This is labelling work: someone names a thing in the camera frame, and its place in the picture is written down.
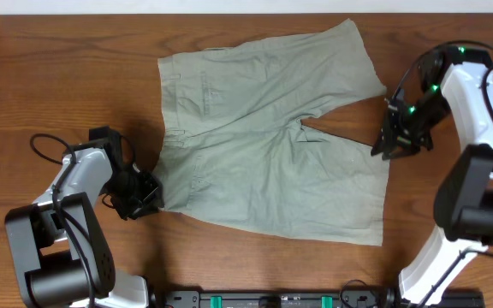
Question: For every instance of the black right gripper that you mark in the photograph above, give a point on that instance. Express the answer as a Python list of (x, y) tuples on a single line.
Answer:
[(393, 137)]

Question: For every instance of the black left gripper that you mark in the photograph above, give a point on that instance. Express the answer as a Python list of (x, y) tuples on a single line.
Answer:
[(151, 197)]

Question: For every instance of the khaki green shorts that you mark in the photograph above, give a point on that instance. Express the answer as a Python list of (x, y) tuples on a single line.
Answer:
[(236, 151)]

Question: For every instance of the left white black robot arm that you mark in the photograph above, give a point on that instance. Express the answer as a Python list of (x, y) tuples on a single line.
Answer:
[(60, 254)]

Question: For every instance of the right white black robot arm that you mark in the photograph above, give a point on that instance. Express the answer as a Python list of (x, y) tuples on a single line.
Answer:
[(456, 80)]

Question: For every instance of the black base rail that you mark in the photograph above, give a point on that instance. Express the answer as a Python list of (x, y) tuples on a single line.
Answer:
[(355, 298)]

